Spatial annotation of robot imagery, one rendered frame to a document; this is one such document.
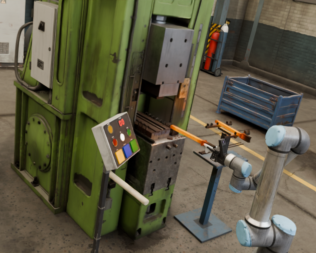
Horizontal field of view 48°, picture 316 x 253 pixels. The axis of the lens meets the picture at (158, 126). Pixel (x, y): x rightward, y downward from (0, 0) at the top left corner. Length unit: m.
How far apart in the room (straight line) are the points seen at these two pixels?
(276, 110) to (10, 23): 5.11
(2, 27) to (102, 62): 5.02
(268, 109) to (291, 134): 4.27
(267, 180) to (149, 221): 1.40
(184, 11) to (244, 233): 1.62
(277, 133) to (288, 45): 9.14
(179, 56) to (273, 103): 3.71
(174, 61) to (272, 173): 1.10
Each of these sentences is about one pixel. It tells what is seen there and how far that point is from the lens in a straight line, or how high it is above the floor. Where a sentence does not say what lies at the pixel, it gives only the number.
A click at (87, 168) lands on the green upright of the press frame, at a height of 0.52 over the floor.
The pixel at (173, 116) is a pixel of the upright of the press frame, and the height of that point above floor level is 1.02.
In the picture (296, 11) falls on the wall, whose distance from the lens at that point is 11.04.
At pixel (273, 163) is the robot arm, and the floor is 1.26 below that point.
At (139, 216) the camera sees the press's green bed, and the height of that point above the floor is 0.25.
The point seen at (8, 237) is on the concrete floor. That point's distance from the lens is 3.18.
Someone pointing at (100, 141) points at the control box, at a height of 1.10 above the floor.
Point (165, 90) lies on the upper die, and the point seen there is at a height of 1.32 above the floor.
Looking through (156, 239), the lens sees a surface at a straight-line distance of 3.25.
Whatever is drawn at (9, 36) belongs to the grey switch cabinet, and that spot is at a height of 0.62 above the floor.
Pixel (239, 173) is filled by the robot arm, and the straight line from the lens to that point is 2.38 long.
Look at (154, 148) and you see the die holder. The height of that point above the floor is 0.88.
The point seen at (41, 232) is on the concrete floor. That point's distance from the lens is 3.21.
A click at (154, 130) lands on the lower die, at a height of 0.99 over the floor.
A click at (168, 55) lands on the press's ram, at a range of 2.57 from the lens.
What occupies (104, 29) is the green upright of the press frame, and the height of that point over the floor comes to 1.66.
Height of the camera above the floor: 2.02
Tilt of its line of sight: 21 degrees down
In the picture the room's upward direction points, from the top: 11 degrees clockwise
